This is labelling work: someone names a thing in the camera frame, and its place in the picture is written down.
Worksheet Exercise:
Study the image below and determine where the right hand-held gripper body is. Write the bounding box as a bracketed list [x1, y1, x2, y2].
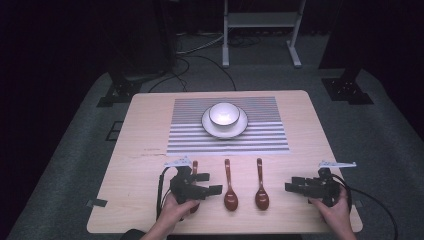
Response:
[304, 160, 358, 208]

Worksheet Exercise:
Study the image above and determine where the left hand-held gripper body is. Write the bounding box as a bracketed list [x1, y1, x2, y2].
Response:
[163, 156, 205, 205]

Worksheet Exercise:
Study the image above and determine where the dark red spoon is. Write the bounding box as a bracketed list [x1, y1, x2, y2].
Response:
[223, 158, 240, 212]
[254, 157, 271, 212]
[190, 160, 201, 215]

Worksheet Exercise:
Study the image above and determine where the person's left hand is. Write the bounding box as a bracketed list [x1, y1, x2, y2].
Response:
[156, 192, 201, 232]

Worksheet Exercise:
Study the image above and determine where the person's right hand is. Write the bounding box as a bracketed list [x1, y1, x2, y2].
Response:
[307, 187, 352, 232]

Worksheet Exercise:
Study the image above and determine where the white plate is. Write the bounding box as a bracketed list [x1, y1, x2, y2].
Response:
[201, 106, 249, 140]

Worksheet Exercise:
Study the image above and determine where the striped placemat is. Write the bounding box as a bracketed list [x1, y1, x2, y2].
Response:
[166, 96, 291, 156]

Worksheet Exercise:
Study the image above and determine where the white bowl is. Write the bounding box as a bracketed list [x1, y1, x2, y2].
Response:
[208, 102, 241, 128]

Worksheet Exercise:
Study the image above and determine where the dark tape strip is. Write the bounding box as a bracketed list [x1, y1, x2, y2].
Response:
[86, 198, 109, 208]

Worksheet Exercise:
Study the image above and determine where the black stand base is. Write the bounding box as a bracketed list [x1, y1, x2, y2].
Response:
[96, 71, 143, 108]
[321, 66, 375, 106]

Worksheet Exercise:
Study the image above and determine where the white metal stand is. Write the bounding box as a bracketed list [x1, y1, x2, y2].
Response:
[221, 0, 307, 69]

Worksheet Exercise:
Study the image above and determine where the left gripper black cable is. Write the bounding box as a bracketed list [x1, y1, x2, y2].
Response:
[155, 166, 173, 222]

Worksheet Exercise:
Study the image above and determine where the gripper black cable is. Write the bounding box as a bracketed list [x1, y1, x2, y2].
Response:
[331, 173, 400, 240]
[155, 166, 173, 222]

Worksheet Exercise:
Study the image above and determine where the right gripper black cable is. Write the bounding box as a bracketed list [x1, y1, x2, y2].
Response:
[331, 173, 400, 240]

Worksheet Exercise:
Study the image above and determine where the black floor cable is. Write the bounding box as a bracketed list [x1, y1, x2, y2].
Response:
[147, 54, 238, 94]

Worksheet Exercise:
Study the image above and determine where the grey floor cable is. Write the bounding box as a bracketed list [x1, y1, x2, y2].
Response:
[176, 31, 225, 56]

